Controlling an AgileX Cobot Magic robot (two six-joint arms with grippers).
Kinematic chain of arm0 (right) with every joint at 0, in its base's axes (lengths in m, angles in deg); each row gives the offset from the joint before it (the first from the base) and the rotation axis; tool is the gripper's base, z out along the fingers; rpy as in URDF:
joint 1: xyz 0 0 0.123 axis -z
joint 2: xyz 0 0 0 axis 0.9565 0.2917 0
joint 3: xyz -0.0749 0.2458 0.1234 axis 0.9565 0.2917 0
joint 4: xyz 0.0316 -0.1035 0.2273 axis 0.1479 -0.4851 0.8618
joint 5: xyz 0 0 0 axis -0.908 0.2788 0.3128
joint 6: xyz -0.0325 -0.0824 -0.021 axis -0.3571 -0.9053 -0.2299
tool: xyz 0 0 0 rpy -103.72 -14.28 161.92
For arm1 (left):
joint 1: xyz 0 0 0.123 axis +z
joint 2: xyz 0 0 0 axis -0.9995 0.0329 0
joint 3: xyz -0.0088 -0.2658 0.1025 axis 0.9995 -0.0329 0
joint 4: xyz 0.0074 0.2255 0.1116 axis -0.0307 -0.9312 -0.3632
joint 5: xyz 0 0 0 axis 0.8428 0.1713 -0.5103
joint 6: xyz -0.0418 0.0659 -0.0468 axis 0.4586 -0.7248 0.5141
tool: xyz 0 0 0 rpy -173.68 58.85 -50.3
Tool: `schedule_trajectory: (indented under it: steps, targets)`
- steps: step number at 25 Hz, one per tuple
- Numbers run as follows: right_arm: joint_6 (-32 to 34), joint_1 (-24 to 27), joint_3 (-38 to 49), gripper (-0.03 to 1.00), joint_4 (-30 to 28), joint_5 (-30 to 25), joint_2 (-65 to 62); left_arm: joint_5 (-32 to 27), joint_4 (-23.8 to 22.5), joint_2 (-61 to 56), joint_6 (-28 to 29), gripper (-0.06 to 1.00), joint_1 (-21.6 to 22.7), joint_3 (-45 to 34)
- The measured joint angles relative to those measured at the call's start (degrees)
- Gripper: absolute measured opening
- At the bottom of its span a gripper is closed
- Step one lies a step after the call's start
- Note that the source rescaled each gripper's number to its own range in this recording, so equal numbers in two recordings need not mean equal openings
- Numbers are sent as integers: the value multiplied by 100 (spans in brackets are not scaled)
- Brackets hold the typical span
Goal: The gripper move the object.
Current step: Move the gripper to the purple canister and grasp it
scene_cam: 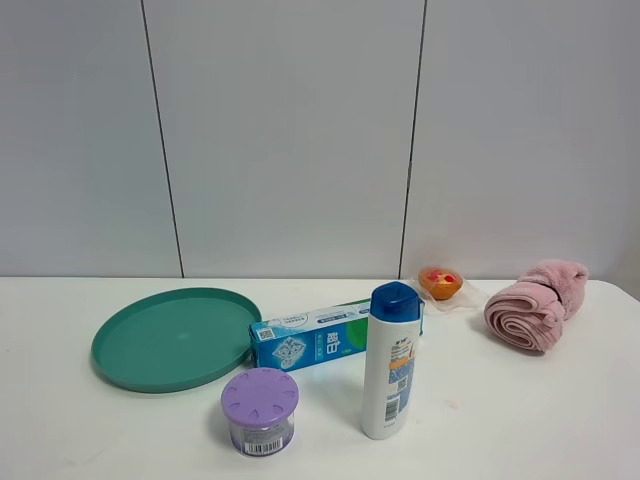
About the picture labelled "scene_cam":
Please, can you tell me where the white blue-capped shampoo bottle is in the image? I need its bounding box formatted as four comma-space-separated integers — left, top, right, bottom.
361, 281, 423, 440

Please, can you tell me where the purple lidded air freshener jar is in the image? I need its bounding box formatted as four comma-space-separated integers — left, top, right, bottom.
220, 368, 299, 457

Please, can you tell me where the green round plastic tray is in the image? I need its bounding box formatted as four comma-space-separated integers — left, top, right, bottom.
91, 287, 262, 394

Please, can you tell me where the rolled pink towel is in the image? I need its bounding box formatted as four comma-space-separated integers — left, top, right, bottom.
484, 260, 589, 353

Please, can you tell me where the orange soap in clear wrapper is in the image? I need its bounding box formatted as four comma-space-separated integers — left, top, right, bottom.
409, 266, 488, 315

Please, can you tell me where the blue green toothpaste box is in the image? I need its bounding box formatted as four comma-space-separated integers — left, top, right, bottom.
249, 298, 427, 379

